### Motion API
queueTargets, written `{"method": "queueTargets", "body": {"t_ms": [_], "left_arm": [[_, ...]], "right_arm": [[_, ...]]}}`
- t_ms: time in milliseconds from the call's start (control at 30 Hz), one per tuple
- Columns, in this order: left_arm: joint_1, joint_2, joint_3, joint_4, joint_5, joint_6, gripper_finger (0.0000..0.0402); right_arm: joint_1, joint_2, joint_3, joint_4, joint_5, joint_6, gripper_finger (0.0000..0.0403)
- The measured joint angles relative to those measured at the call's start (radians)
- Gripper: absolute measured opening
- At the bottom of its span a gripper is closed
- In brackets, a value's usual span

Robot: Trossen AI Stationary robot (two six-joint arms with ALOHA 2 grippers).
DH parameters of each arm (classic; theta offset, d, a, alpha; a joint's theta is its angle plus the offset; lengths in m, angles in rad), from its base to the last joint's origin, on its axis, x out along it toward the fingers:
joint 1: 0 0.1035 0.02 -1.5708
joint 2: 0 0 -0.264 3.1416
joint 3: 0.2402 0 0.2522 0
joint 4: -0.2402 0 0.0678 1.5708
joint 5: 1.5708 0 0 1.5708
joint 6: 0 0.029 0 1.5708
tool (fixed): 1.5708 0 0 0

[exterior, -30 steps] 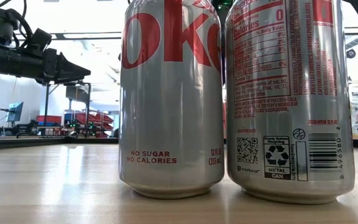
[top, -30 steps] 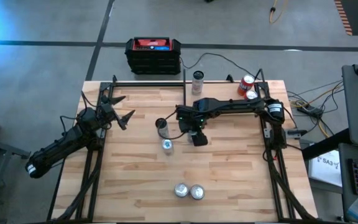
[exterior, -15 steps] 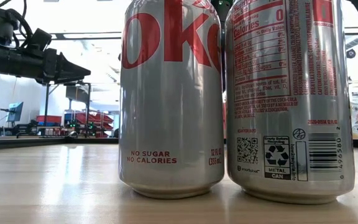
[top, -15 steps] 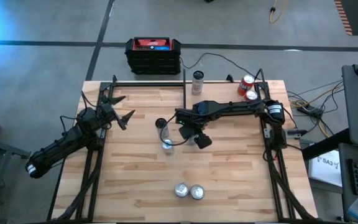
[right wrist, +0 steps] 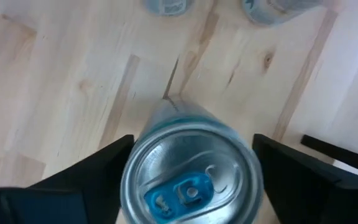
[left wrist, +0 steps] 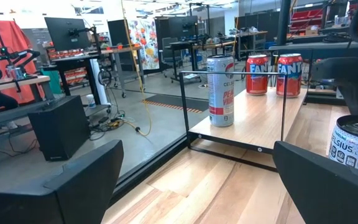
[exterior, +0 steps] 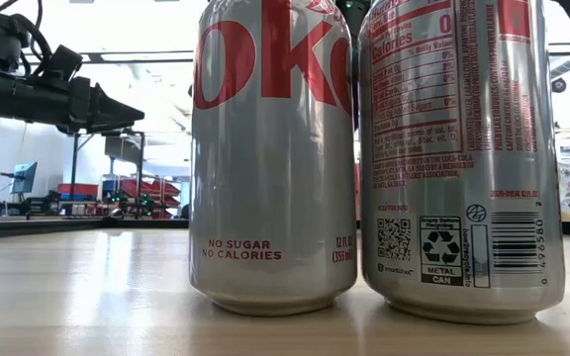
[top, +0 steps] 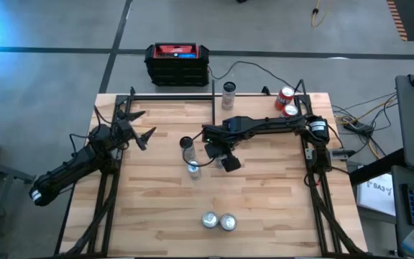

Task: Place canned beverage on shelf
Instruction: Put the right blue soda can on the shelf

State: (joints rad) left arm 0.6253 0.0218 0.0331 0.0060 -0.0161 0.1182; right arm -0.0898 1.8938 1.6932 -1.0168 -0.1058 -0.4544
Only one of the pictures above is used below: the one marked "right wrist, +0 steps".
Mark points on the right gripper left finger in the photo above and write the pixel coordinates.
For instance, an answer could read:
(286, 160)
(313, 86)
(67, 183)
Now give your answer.
(73, 199)

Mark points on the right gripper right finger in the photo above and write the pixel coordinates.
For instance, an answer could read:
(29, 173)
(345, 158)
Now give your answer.
(306, 199)

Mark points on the blue Celsius can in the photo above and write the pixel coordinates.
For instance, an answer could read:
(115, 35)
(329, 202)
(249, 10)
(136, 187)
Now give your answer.
(168, 7)
(191, 161)

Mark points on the white Celsius can green palm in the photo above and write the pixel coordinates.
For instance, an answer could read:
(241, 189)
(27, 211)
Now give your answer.
(275, 12)

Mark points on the black shelf side rail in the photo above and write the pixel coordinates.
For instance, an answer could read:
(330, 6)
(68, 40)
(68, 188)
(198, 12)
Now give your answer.
(337, 154)

